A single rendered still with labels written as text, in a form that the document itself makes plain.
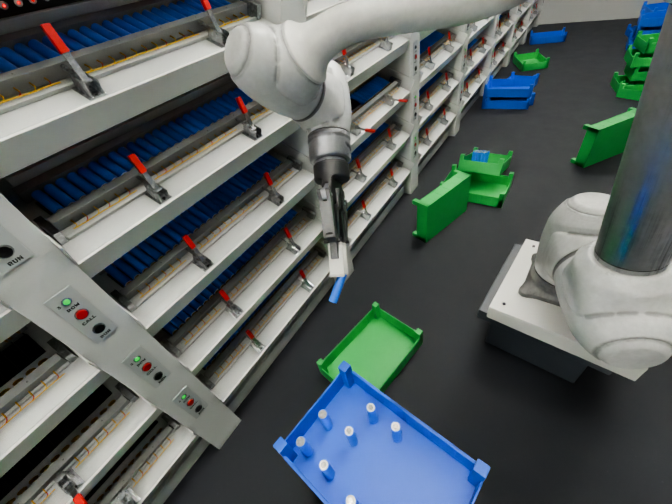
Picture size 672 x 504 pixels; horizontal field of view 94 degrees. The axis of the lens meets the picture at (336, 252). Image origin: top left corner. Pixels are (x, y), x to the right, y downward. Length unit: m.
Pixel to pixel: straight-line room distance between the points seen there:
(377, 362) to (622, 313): 0.68
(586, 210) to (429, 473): 0.62
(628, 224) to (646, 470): 0.69
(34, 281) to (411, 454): 0.68
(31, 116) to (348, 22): 0.46
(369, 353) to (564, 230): 0.67
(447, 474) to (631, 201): 0.53
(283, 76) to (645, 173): 0.53
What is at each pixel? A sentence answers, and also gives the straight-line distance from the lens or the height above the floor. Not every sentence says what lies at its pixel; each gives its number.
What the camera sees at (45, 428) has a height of 0.50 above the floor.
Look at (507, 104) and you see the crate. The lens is 2.73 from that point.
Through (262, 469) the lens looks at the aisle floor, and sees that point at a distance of 1.10.
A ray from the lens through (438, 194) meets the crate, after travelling 1.42.
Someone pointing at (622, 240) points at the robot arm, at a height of 0.60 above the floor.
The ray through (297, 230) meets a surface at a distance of 1.07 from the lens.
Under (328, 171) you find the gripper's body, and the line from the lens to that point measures 0.65.
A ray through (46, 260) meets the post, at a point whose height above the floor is 0.75.
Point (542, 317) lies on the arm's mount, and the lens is 0.98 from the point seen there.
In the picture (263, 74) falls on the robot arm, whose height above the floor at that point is 0.89.
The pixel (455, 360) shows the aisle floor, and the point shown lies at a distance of 1.14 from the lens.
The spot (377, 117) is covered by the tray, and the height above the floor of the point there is 0.53.
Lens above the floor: 1.01
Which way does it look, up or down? 43 degrees down
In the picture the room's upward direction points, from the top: 13 degrees counter-clockwise
